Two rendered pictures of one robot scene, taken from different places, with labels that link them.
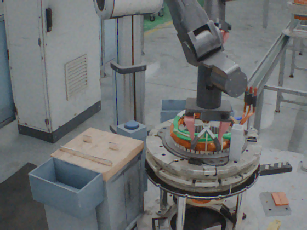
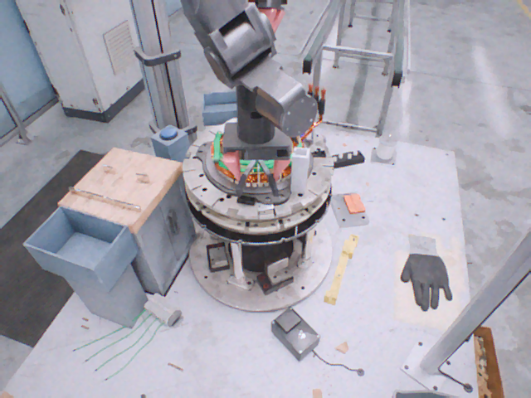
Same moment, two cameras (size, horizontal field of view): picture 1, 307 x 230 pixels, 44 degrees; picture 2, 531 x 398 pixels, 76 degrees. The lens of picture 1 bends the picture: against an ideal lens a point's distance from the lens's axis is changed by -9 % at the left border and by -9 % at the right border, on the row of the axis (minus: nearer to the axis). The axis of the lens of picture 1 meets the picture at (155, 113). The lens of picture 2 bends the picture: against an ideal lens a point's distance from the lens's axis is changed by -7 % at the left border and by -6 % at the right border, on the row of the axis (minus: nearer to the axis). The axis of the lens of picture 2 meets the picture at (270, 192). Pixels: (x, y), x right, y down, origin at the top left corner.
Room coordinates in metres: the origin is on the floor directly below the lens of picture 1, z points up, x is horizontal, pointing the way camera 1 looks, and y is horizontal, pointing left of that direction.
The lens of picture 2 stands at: (0.40, -0.07, 1.59)
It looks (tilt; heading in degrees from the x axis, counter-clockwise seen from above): 45 degrees down; 351
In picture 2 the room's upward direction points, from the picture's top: straight up
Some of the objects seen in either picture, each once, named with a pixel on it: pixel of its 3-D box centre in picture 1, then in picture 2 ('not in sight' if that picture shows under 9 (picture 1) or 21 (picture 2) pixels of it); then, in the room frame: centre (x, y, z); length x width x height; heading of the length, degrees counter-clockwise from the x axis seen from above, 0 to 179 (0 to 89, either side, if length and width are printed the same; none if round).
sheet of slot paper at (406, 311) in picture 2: not in sight; (430, 274); (0.83, -0.56, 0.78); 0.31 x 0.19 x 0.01; 155
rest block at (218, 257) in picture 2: (161, 224); (217, 255); (0.95, -0.02, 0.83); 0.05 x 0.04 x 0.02; 5
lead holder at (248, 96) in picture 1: (250, 98); (315, 102); (1.02, -0.26, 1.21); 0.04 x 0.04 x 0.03; 67
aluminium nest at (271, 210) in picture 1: (275, 202); (348, 208); (1.09, -0.41, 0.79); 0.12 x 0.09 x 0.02; 0
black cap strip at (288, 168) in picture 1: (273, 168); (342, 159); (1.32, -0.46, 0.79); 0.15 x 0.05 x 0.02; 98
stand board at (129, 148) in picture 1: (97, 151); (123, 186); (1.00, 0.16, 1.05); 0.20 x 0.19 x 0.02; 153
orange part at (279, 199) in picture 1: (280, 199); (354, 203); (1.10, -0.43, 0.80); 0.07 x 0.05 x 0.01; 0
